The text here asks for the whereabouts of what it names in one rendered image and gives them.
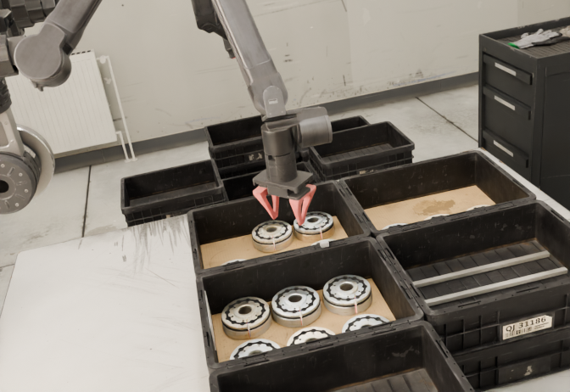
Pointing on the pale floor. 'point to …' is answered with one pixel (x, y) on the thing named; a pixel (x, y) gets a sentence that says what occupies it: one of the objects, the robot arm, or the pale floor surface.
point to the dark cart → (528, 106)
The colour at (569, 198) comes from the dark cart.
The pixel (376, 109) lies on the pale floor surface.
